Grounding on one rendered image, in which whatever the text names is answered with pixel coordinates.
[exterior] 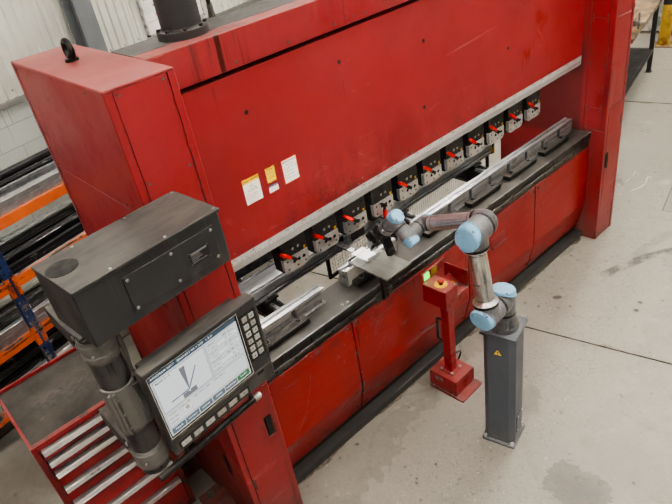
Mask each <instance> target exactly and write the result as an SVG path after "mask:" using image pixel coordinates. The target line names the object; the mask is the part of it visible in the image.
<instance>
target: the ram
mask: <svg viewBox="0 0 672 504"><path fill-rule="evenodd" d="M584 9H585V0H409V1H407V2H404V3H402V4H399V5H397V6H394V7H392V8H389V9H386V10H384V11H381V12H379V13H376V14H374V15H371V16H369V17H366V18H363V19H361V20H358V21H356V22H353V23H350V24H348V25H346V26H343V27H340V28H338V29H335V30H333V31H330V32H328V33H325V34H323V35H320V36H317V37H315V38H312V39H310V40H307V41H305V42H302V43H299V44H297V45H294V46H292V47H289V48H287V49H284V50H282V51H279V52H276V53H274V54H271V55H269V56H266V57H264V58H261V59H259V60H256V61H253V62H251V63H248V64H246V65H243V66H241V67H238V68H235V69H233V70H230V71H228V72H225V73H223V74H220V75H218V76H215V77H212V78H210V79H207V80H205V81H202V82H200V83H197V84H195V85H192V86H189V87H187V88H184V89H182V90H180V92H181V95H182V98H183V102H184V105H185V108H186V112H187V115H188V119H189V122H190V125H191V129H192V132H193V135H194V139H195V142H196V145H197V149H198V152H199V155H200V159H201V162H202V166H203V169H204V172H205V176H206V179H207V182H208V186H209V189H210V192H211V196H212V199H213V202H214V206H215V207H218V208H219V210H220V211H218V212H217V213H218V216H219V219H220V223H221V226H222V230H223V233H224V236H225V240H226V243H227V246H228V250H229V253H230V259H231V261H232V260H234V259H236V258H237V257H239V256H241V255H242V254H244V253H246V252H247V251H249V250H251V249H253V248H254V247H256V246H258V245H259V244H261V243H263V242H264V241H266V240H268V239H270V238H271V237H273V236H275V235H276V234H278V233H280V232H282V231H283V230H285V229H287V228H288V227H290V226H292V225H293V224H295V223H297V222H299V221H300V220H302V219H304V218H305V217H307V216H309V215H310V214H312V213H314V212H316V211H317V210H319V209H321V208H322V207H324V206H326V205H328V204H329V203H331V202H333V201H334V200H336V199H338V198H339V197H341V196H343V195H345V194H346V193H348V192H350V191H351V190H353V189H355V188H356V187H358V186H360V185H362V184H363V183H365V182H367V181H368V180H370V179H372V178H374V177H375V176H377V175H379V174H380V173H382V172H384V171H385V170H387V169H389V168H391V167H392V166H394V165H396V164H397V163H399V162H401V161H402V160H404V159H406V158H408V157H409V156H411V155H413V154H414V153H416V152H418V151H420V150H421V149H423V148H425V147H426V146H428V145H430V144H431V143H433V142H435V141H437V140H438V139H440V138H442V137H443V136H445V135H447V134H448V133H450V132H452V131H454V130H455V129H457V128H459V127H460V126H462V125H464V124H465V123H467V122H469V121H471V120H472V119H474V118H476V117H477V116H479V115H481V114H483V113H484V112H486V111H488V110H489V109H491V108H493V107H494V106H496V105H498V104H500V103H501V102H503V101H505V100H506V99H508V98H510V97H511V96H513V95H515V94H517V93H518V92H520V91H522V90H523V89H525V88H527V87H529V86H530V85H532V84H534V83H535V82H537V81H539V80H540V79H542V78H544V77H546V76H547V75H549V74H551V73H552V72H554V71H556V70H557V69H559V68H561V67H563V66H564V65H566V64H568V63H569V62H571V61H573V60H575V59H576V58H578V57H580V56H581V54H582V39H583V24H584ZM579 65H581V61H579V62H577V63H576V64H574V65H572V66H571V67H569V68H567V69H565V70H564V71H562V72H560V73H559V74H557V75H555V76H554V77H552V78H550V79H549V80H547V81H545V82H544V83H542V84H540V85H539V86H537V87H535V88H534V89H532V90H530V91H528V92H527V93H525V94H523V95H522V96H520V97H518V98H517V99H515V100H513V101H512V102H510V103H508V104H507V105H505V106H503V107H502V108H500V109H498V110H496V111H495V112H493V113H491V114H490V115H488V116H486V117H485V118H483V119H481V120H480V121H478V122H476V123H475V124H473V125H471V126H470V127H468V128H466V129H465V130H463V131H461V132H459V133H458V134H456V135H454V136H453V137H451V138H449V139H448V140H446V141H444V142H443V143H441V144H439V145H438V146H436V147H434V148H433V149H431V150H429V151H428V152H426V153H424V154H422V155H421V156H419V157H417V158H416V159H414V160H412V161H411V162H409V163H407V164H406V165H404V166H402V167H401V168H399V169H397V170H396V171H394V172H392V173H391V174H389V175H387V176H385V177H384V178H382V179H380V180H379V181H377V182H375V183H374V184H372V185H370V186H369V187H367V188H365V189H364V190H362V191H360V192H359V193H357V194H355V195H353V196H352V197H350V198H348V199H347V200H345V201H343V202H342V203H340V204H338V205H337V206H335V207H333V208H332V209H330V210H328V211H327V212H325V213H323V214H322V215H320V216H318V217H316V218H315V219H313V220H311V221H310V222H308V223H306V224H305V225H303V226H301V227H300V228H298V229H296V230H295V231H293V232H291V233H290V234H288V235H286V236H285V237H283V238H281V239H279V240H278V241H276V242H274V243H273V244H271V245H269V246H268V247H266V248H264V249H263V250H261V251H259V252H258V253H256V254H254V255H253V256H251V257H249V258H248V259H246V260H244V261H242V262H241V263H239V264H237V265H236V266H234V267H233V270H234V273H235V272H236V271H238V270H240V269H241V268H243V267H245V266H246V265H248V264H250V263H251V262H253V261H255V260H256V259H258V258H260V257H261V256H263V255H265V254H266V253H268V252H270V251H271V250H273V249H275V248H276V247H278V246H280V245H281V244H283V243H285V242H286V241H288V240H290V239H291V238H293V237H294V236H296V235H298V234H299V233H301V232H303V231H304V230H306V229H308V228H309V227H311V226H313V225H314V224H316V223H318V222H319V221H321V220H323V219H324V218H326V217H328V216H329V215H331V214H333V213H334V212H336V211H338V210H339V209H341V208H343V207H344V206H346V205H348V204H349V203H351V202H353V201H354V200H356V199H358V198H359V197H361V196H363V195H364V194H366V193H368V192H369V191H371V190H373V189H374V188H376V187H378V186H379V185H381V184H383V183H384V182H386V181H388V180H389V179H391V178H393V177H394V176H396V175H398V174H399V173H401V172H403V171H404V170H406V169H408V168H409V167H411V166H413V165H414V164H416V163H418V162H419V161H421V160H423V159H424V158H426V157H428V156H429V155H431V154H433V153H434V152H436V151H438V150H439V149H441V148H443V147H444V146H446V145H448V144H449V143H451V142H453V141H454V140H456V139H458V138H459V137H461V136H463V135H464V134H466V133H468V132H469V131H471V130H473V129H474V128H476V127H478V126H479V125H481V124H483V123H484V122H486V121H488V120H489V119H491V118H493V117H494V116H496V115H498V114H499V113H501V112H503V111H504V110H506V109H507V108H509V107H511V106H512V105H514V104H516V103H517V102H519V101H521V100H522V99H524V98H526V97H527V96H529V95H531V94H532V93H534V92H536V91H537V90H539V89H541V88H542V87H544V86H546V85H547V84H549V83H551V82H552V81H554V80H556V79H557V78H559V77H561V76H562V75H564V74H566V73H567V72H569V71H571V70H572V69H574V68H576V67H577V66H579ZM294 154H296V159H297V164H298V169H299V174H300V177H299V178H297V179H296V180H294V181H292V182H290V183H288V184H285V180H284V175H283V171H282V166H281V161H283V160H285V159H286V158H288V157H290V156H292V155H294ZM273 165H274V168H275V173H276V177H277V179H276V180H274V181H272V182H270V183H269V184H268V182H267V178H266V174H265V169H267V168H269V167H271V166H273ZM257 173H258V177H259V181H260V185H261V189H262V193H263V198H261V199H259V200H257V201H256V202H254V203H252V204H250V205H247V201H246V197H245V194H244V190H243V186H242V182H241V181H243V180H245V179H247V178H249V177H251V176H253V175H255V174H257ZM276 182H278V186H279V189H278V190H276V191H274V192H272V193H270V190H269V186H271V185H272V184H274V183H276Z"/></svg>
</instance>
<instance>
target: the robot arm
mask: <svg viewBox="0 0 672 504"><path fill-rule="evenodd" d="M404 218H405V216H404V213H403V212H402V211H401V210H399V209H393V210H391V212H390V213H388V214H387V216H386V217H385V219H384V220H383V221H380V222H378V223H376V224H375V227H374V228H373V229H371V230H370V231H369V232H368V233H367V234H368V235H367V234H366V235H365V236H366V237H367V238H368V240H369V241H371V242H368V241H366V244H367V246H368V247H369V251H370V252H373V251H374V250H376V249H377V248H378V247H379V246H380V245H381V244H383V247H384V249H385V252H386V254H387V256H392V255H394V254H395V253H396V250H395V248H394V245H393V243H392V240H391V237H390V235H391V234H392V233H394V234H395V235H396V236H397V237H398V238H399V239H400V240H401V241H402V243H403V244H404V245H405V246H406V247H407V248H409V249H411V248H412V247H414V246H415V245H416V244H417V243H418V242H419V241H420V238H419V236H420V235H422V234H423V233H424V232H425V231H435V230H453V229H457V230H456V232H455V242H456V245H457V246H459V249H460V250H461V251H463V253H464V254H466V255H467V258H468V263H469V269H470V274H471V279H472V285H473V290H474V295H475V298H474V299H473V301H472V304H473V311H472V312H471V314H470V320H471V321H472V323H473V324H474V325H475V326H476V327H477V328H479V329H481V330H484V331H489V330H490V331H491V332H493V333H495V334H498V335H511V334H513V333H515V332H517V331H518V330H519V328H520V320H519V318H518V315H517V313H516V296H517V293H516V288H515V287H514V286H513V285H511V284H509V283H505V282H498V283H495V284H492V279H491V273H490V267H489V261H488V255H487V251H488V250H489V248H490V245H489V237H490V236H491V235H492V234H494V232H495V231H496V230H497V227H498V219H497V216H496V215H495V214H494V213H493V212H492V211H491V210H488V209H473V210H471V211H470V212H462V213H450V214H438V215H432V214H431V213H429V212H426V213H424V214H422V215H420V216H419V217H418V218H417V219H416V220H414V221H413V222H412V223H410V224H409V225H408V224H407V223H406V222H405V221H404Z"/></svg>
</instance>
